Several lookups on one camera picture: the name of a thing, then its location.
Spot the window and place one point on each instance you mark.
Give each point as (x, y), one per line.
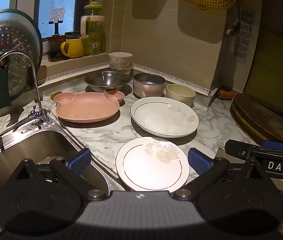
(54, 2)

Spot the white vent grille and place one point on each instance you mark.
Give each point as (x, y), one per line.
(244, 37)

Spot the curved steel faucet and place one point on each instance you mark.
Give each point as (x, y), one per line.
(35, 80)

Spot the round wooden chopping board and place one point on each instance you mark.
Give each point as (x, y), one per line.
(261, 117)

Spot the dark glass jar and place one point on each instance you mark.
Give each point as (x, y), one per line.
(55, 48)

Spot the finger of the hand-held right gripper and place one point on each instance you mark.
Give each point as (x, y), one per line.
(239, 149)
(276, 145)

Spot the jar with dark lid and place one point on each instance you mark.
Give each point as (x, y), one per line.
(72, 35)

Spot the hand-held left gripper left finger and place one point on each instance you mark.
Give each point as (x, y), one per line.
(80, 160)

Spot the cream bowl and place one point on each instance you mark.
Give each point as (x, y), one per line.
(180, 93)

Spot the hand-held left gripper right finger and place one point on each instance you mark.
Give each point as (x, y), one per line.
(199, 161)

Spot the white floral ceramic bowl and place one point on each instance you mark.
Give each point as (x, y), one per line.
(120, 58)

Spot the perforated steel steamer tray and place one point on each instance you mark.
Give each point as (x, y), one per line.
(4, 40)

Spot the deep white floral plate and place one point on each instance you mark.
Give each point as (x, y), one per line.
(164, 118)

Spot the stainless steel bowl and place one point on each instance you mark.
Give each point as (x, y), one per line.
(106, 80)

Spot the phone stand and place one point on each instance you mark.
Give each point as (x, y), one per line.
(56, 17)

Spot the patterned white edge strip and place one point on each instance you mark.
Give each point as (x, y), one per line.
(156, 72)

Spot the pink bear-shaped plate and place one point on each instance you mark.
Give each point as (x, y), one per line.
(86, 108)

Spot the orange scrubber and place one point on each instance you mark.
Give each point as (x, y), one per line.
(226, 94)

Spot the stainless steel sink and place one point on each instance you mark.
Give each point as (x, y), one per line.
(26, 145)

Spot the hanging steel ladle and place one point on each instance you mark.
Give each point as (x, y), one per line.
(232, 28)

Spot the clear plastic container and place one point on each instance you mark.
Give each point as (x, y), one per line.
(121, 70)

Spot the yellow mug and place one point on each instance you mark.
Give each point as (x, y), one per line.
(74, 47)

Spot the glass pot lid green rim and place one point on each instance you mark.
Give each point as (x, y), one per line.
(35, 30)

